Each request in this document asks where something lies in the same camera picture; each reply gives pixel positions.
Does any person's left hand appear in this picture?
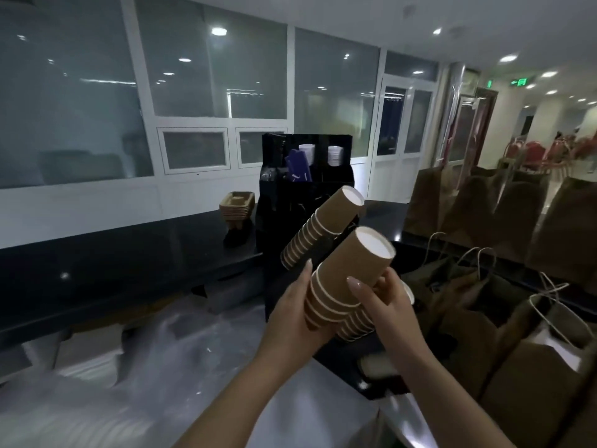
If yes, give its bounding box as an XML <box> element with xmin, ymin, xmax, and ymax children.
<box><xmin>254</xmin><ymin>258</ymin><xmax>339</xmax><ymax>369</ymax></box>

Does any person's right hand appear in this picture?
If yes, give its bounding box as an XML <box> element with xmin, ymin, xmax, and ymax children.
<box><xmin>346</xmin><ymin>268</ymin><xmax>437</xmax><ymax>369</ymax></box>

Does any stack of brown ribbed cups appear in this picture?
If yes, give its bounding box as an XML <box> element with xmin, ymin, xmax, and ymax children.
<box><xmin>335</xmin><ymin>278</ymin><xmax>416</xmax><ymax>342</ymax></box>
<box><xmin>304</xmin><ymin>226</ymin><xmax>397</xmax><ymax>331</ymax></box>

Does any black cup dispenser rack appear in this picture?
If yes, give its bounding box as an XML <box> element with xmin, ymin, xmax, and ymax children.
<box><xmin>263</xmin><ymin>214</ymin><xmax>420</xmax><ymax>401</ymax></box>

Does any large clear plastic bag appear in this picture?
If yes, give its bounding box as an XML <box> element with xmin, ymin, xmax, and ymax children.
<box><xmin>0</xmin><ymin>302</ymin><xmax>262</xmax><ymax>448</ymax></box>

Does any brown cup stack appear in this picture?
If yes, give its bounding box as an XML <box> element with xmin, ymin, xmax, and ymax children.
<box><xmin>279</xmin><ymin>185</ymin><xmax>366</xmax><ymax>270</ymax></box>

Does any black acrylic condiment organizer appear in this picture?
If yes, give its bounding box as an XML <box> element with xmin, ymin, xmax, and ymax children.
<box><xmin>256</xmin><ymin>133</ymin><xmax>354</xmax><ymax>229</ymax></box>

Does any person's right forearm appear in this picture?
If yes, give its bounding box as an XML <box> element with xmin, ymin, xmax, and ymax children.
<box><xmin>400</xmin><ymin>354</ymin><xmax>514</xmax><ymax>448</ymax></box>

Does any person's left forearm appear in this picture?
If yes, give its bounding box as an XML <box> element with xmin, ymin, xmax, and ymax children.
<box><xmin>172</xmin><ymin>349</ymin><xmax>299</xmax><ymax>448</ymax></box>

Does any stack of pulp cup trays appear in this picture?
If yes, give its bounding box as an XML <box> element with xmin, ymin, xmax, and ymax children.
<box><xmin>219</xmin><ymin>190</ymin><xmax>256</xmax><ymax>229</ymax></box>

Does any row of brown paper bags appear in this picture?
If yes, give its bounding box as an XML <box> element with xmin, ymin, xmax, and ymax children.
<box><xmin>400</xmin><ymin>165</ymin><xmax>597</xmax><ymax>448</ymax></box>

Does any bundle of blue paper packets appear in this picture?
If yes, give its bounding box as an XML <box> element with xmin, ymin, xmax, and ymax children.
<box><xmin>285</xmin><ymin>149</ymin><xmax>312</xmax><ymax>182</ymax></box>

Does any black glossy bar counter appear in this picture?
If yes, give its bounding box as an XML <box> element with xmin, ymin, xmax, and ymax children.
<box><xmin>0</xmin><ymin>198</ymin><xmax>597</xmax><ymax>350</ymax></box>

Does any dark red door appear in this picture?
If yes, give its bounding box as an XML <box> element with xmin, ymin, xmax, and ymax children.
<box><xmin>443</xmin><ymin>88</ymin><xmax>499</xmax><ymax>182</ymax></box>

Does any row of red chairs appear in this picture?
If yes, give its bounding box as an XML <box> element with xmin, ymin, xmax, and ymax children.
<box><xmin>496</xmin><ymin>134</ymin><xmax>597</xmax><ymax>178</ymax></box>

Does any white framed window partition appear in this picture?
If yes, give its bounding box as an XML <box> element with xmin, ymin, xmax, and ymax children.
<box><xmin>0</xmin><ymin>0</ymin><xmax>439</xmax><ymax>250</ymax></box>

